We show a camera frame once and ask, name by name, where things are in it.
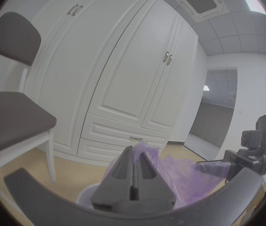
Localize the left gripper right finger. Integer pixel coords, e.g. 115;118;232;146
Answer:
134;151;176;206

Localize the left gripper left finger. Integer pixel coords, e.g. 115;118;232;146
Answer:
91;145;133;209

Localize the purple plastic bag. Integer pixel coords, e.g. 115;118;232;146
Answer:
102;140;231;209

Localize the white trash bin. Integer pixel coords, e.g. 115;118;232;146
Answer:
76;183;100;208

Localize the grey curtain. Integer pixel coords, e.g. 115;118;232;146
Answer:
190;101;235;148

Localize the white wardrobe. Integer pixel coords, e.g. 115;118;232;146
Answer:
6;0;199;167

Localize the white chair with grey padding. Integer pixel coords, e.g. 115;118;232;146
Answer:
0;11;57;183

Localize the white ceiling air vent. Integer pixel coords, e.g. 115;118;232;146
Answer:
169;0;230;23

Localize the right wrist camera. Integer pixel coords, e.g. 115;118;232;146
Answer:
241;130;261;149

